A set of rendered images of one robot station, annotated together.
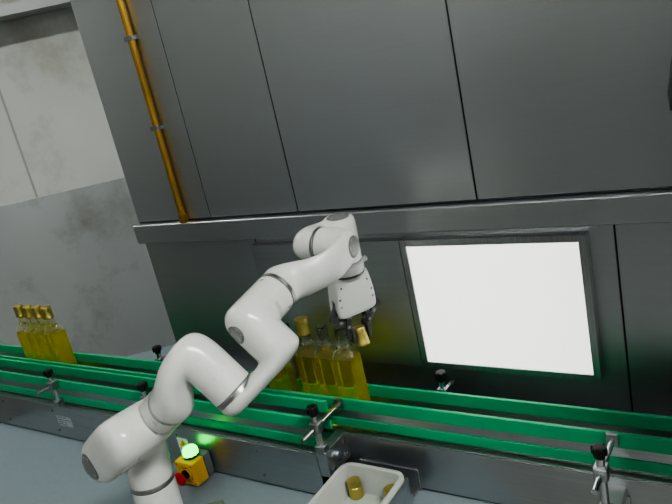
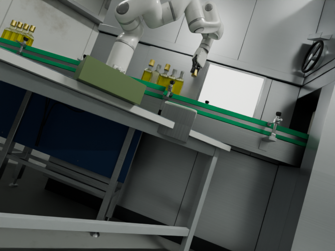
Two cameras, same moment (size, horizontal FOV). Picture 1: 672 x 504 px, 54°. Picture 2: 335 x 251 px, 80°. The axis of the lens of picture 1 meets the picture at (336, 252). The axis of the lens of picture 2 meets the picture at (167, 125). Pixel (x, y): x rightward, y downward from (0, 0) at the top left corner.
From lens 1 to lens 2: 1.35 m
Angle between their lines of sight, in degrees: 35
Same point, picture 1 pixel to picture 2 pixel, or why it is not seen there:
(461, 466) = (212, 124)
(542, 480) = (241, 134)
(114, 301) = not seen: outside the picture
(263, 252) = (154, 49)
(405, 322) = (196, 87)
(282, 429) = (149, 89)
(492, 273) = (234, 80)
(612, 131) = (281, 56)
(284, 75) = not seen: hidden behind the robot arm
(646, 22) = (298, 36)
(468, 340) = (216, 98)
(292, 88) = not seen: hidden behind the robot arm
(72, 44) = (52, 10)
